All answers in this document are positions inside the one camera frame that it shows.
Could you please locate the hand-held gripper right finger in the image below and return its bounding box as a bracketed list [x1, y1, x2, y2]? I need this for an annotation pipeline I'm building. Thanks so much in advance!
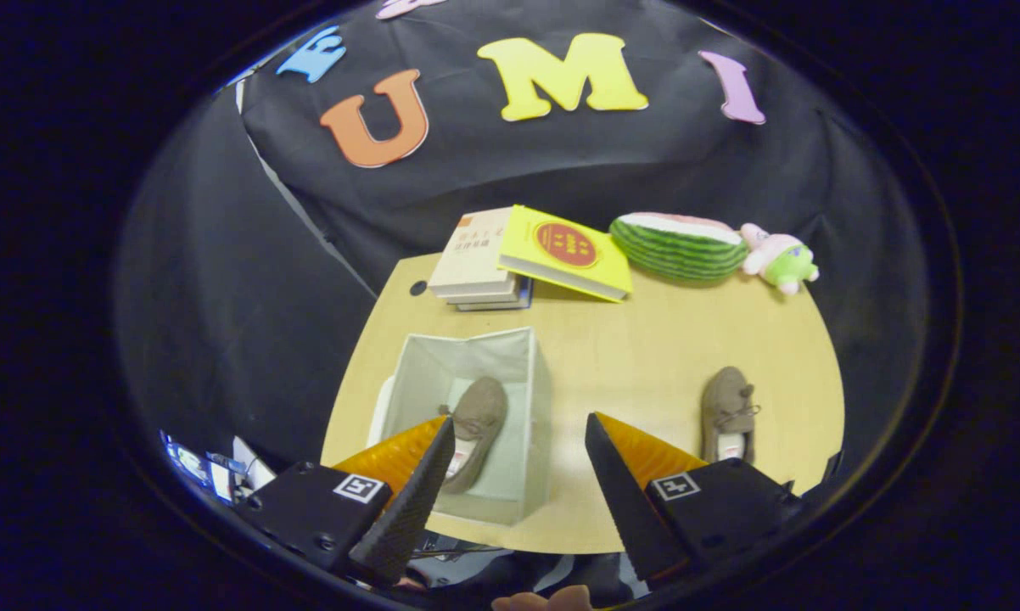
[584, 412, 806, 584]

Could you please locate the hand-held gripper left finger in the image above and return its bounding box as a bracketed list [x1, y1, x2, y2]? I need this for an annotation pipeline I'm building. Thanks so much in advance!
[240, 414, 457, 588]

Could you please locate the brown shoe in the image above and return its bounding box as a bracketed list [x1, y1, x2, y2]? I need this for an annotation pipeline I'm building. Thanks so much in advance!
[700, 366, 762, 466]
[439, 377, 510, 496]

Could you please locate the white fabric storage box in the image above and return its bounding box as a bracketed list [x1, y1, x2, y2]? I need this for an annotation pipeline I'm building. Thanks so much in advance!
[366, 327, 554, 528]

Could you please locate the pale stacked book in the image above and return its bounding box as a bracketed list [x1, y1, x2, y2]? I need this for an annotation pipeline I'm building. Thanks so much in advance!
[446, 283, 522, 307]

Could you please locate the blue printed packet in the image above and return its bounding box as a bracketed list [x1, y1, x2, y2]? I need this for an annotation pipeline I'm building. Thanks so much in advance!
[160, 430, 224, 490]

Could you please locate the blue book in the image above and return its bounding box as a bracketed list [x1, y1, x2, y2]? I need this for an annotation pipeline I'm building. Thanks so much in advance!
[457, 275, 535, 313]

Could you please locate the watermelon slice plush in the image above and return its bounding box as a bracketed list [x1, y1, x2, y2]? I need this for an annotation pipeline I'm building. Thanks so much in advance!
[608, 211, 751, 284]

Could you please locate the yellow book with red label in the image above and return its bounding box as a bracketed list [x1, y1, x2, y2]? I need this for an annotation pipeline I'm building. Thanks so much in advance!
[497, 205, 635, 304]

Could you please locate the beige paperback book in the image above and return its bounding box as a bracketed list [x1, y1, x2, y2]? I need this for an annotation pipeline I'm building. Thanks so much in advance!
[428, 207, 518, 300]

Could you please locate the pink and green plush toy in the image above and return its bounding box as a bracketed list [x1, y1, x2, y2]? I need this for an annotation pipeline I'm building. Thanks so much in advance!
[738, 222, 821, 296]

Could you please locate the black backdrop cloth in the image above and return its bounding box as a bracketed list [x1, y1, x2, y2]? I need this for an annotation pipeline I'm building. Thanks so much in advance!
[115, 0, 931, 510]

